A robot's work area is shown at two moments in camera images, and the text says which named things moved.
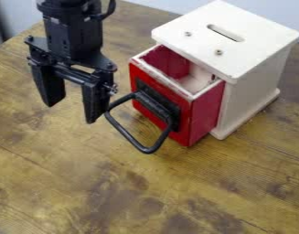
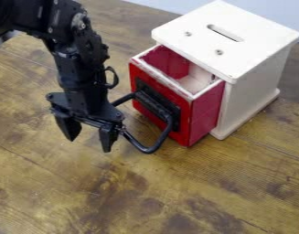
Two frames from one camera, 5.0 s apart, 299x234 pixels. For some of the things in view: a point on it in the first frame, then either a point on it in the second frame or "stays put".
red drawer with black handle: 178,98 stays put
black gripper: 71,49 to 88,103
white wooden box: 239,47 stays put
